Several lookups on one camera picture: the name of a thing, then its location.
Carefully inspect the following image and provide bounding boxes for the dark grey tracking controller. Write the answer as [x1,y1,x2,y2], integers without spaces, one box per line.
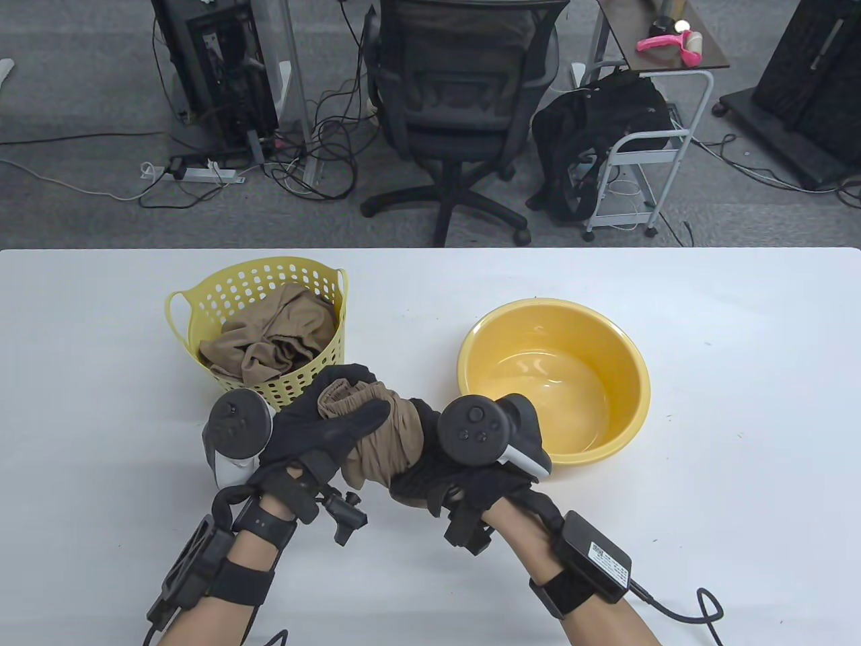
[437,394,554,482]
[202,390,276,487]

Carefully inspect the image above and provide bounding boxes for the yellow plastic basin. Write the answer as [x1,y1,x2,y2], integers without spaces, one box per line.
[457,298,651,466]

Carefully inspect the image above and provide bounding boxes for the person's right forearm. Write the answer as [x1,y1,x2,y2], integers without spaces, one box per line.
[484,501,663,646]

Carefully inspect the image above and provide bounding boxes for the white cart with brown top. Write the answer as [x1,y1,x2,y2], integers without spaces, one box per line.
[582,0,731,242]

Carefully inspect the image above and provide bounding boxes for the black office chair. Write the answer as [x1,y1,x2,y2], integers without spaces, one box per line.
[361,0,562,248]

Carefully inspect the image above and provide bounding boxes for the yellow perforated plastic basket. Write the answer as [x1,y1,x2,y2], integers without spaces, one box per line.
[165,257,349,411]

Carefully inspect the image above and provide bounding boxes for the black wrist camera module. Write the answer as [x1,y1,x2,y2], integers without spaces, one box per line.
[444,508,498,556]
[323,491,369,546]

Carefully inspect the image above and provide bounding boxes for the thick black power cable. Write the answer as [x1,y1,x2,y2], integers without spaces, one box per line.
[629,582,724,646]

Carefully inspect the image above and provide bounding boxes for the person's right hand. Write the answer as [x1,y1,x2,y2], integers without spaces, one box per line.
[389,398,540,534]

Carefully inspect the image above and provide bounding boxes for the tangle of black floor cables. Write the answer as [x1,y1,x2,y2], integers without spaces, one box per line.
[266,0,387,201]

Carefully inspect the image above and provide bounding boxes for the person's left hand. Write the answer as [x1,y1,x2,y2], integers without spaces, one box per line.
[251,363,392,524]

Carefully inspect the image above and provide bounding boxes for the pink plastic gadget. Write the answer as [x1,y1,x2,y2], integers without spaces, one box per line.
[637,30,704,66]

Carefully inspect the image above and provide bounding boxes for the tan shorts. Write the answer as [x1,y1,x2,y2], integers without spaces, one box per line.
[317,380,424,491]
[198,283,338,388]

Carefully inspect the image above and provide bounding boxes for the black wrist band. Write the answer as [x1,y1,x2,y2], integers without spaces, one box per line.
[232,501,297,554]

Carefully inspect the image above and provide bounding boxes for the black backpack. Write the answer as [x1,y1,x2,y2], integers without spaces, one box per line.
[527,67,673,223]

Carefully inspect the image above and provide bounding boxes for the person's left forearm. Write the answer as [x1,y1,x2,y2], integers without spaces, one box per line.
[158,495,297,646]

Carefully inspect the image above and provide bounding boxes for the black elastic forearm strap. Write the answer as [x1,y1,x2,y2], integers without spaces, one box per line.
[529,569,596,620]
[205,560,275,606]

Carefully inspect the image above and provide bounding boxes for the black mesh forearm pack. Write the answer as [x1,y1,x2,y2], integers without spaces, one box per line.
[147,515,236,630]

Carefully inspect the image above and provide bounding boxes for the black rolling stand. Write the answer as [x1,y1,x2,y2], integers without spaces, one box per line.
[713,0,861,190]

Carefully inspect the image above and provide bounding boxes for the white power strip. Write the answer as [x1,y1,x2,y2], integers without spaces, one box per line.
[141,161,246,184]

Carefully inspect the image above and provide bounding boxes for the black computer tower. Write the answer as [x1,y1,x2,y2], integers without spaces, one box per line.
[151,0,280,155]

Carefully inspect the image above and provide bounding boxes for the black power pack box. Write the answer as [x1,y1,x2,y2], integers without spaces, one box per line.
[553,510,633,604]

